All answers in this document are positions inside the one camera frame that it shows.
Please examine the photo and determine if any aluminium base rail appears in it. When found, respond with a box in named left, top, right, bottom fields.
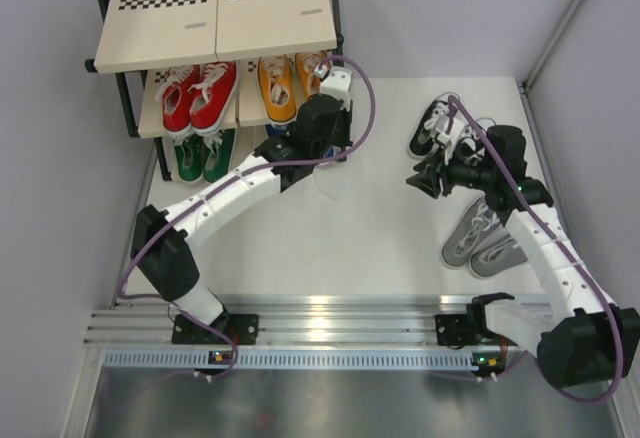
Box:
left=83, top=295, right=471, bottom=349

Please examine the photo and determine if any orange canvas sneaker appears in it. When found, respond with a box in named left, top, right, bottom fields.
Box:
left=257, top=55, right=297, bottom=126
left=295, top=50, right=327, bottom=99

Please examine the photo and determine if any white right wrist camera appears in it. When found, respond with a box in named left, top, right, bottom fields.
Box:
left=430, top=116, right=465, bottom=161

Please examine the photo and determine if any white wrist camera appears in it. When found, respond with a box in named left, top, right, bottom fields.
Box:
left=430, top=116, right=465, bottom=161
left=314, top=64, right=352, bottom=111

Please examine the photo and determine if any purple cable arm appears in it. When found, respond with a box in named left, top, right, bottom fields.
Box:
left=429, top=96, right=629, bottom=403
left=115, top=55, right=376, bottom=384

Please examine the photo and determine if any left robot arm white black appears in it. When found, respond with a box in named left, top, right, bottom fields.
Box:
left=131, top=94, right=351, bottom=344

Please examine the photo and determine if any red canvas sneaker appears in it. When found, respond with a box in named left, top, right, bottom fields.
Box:
left=189, top=61, right=240, bottom=137
left=155, top=65, right=200, bottom=142

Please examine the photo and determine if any green canvas sneaker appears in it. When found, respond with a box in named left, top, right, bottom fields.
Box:
left=174, top=134, right=203, bottom=183
left=203, top=129, right=236, bottom=183

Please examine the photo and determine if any grey canvas sneaker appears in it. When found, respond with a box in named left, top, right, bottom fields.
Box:
left=469, top=236, right=528, bottom=279
left=440, top=198, right=500, bottom=269

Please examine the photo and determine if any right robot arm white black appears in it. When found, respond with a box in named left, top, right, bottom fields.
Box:
left=407, top=125, right=639, bottom=389

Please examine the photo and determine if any black canvas sneaker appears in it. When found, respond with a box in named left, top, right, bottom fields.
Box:
left=408, top=92, right=460, bottom=159
left=445, top=117, right=487, bottom=165

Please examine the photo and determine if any white slotted cable duct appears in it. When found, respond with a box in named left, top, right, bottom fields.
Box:
left=103, top=348, right=486, bottom=371

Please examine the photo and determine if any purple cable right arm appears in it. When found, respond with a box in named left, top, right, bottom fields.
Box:
left=429, top=96, right=629, bottom=403

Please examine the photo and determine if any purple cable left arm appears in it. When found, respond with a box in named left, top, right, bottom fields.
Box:
left=115, top=55, right=376, bottom=384

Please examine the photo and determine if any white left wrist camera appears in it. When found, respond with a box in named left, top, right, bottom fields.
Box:
left=314, top=64, right=352, bottom=111

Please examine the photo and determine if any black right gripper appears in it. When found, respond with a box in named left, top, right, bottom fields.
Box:
left=407, top=140, right=497, bottom=199

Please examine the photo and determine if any beige shoe shelf black frame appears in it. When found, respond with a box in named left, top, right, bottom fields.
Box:
left=86, top=0, right=343, bottom=180

